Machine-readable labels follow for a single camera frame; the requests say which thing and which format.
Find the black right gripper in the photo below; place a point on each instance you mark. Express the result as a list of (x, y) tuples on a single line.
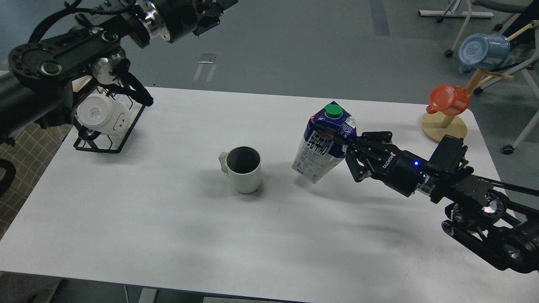
[(373, 155)]

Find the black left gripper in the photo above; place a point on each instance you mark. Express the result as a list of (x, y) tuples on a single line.
[(177, 18)]

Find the blue white milk carton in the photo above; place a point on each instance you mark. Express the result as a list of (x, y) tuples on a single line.
[(314, 162)]

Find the white ribbed mug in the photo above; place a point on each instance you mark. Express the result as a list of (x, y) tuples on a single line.
[(243, 167)]

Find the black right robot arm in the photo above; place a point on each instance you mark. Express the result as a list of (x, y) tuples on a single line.
[(480, 217)]

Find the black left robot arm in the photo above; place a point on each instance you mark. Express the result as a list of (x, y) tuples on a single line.
[(76, 49)]

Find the wooden cup tree stand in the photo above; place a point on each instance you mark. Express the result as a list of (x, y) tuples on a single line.
[(438, 125)]

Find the orange plastic cup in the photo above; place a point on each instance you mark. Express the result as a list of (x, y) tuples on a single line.
[(448, 99)]

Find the white cup on rack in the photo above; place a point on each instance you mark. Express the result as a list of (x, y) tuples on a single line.
[(103, 114)]

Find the blue plastic cup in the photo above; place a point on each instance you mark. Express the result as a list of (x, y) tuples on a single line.
[(482, 51)]

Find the white rolling stand base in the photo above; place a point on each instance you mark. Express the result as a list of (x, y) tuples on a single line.
[(457, 9)]

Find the beige checkered cloth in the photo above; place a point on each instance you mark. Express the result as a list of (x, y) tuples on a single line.
[(26, 152)]

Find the black wire cup rack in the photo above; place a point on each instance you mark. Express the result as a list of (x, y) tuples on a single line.
[(95, 142)]

